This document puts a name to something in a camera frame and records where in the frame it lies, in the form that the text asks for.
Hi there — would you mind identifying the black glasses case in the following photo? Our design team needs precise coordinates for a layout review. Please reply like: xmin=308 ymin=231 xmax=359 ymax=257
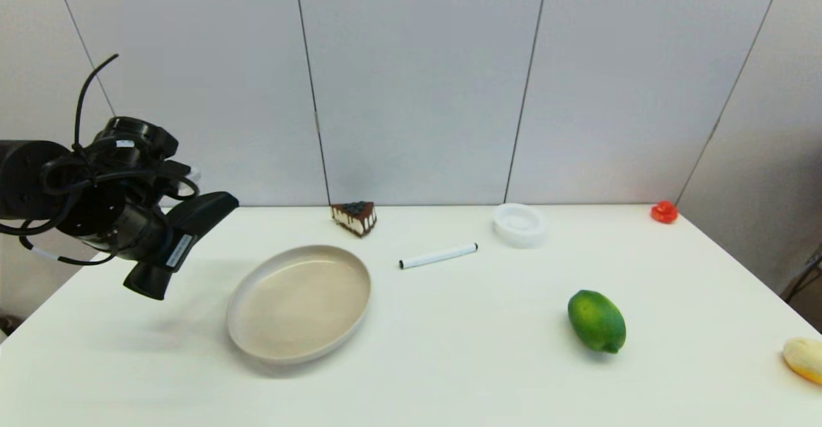
xmin=123 ymin=191 xmax=240 ymax=301

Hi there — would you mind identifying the beige round plate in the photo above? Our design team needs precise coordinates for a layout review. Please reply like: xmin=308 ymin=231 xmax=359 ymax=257
xmin=227 ymin=245 xmax=372 ymax=365

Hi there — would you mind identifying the chocolate blueberry cake slice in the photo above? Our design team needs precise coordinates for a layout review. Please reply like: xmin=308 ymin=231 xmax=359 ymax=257
xmin=331 ymin=201 xmax=378 ymax=238

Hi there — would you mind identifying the white marker pen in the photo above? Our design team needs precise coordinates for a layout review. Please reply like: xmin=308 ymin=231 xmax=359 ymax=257
xmin=398 ymin=243 xmax=479 ymax=270

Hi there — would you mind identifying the white round dish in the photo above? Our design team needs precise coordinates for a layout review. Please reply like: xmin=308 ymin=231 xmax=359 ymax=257
xmin=491 ymin=203 xmax=548 ymax=248

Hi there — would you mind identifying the green lime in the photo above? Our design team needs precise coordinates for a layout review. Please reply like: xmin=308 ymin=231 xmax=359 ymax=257
xmin=567 ymin=289 xmax=627 ymax=354

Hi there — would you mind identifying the yellow peeled banana piece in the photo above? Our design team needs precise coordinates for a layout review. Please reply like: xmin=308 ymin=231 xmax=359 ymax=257
xmin=782 ymin=336 xmax=822 ymax=386

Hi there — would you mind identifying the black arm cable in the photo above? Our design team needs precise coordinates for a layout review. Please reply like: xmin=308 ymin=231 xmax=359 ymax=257
xmin=0 ymin=148 xmax=201 ymax=267

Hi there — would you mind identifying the thin black cable tie tail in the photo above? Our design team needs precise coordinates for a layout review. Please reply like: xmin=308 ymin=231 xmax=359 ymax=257
xmin=74 ymin=53 xmax=121 ymax=155

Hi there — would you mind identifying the dark stand frame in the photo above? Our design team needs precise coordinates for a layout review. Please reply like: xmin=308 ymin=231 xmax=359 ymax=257
xmin=779 ymin=242 xmax=822 ymax=335

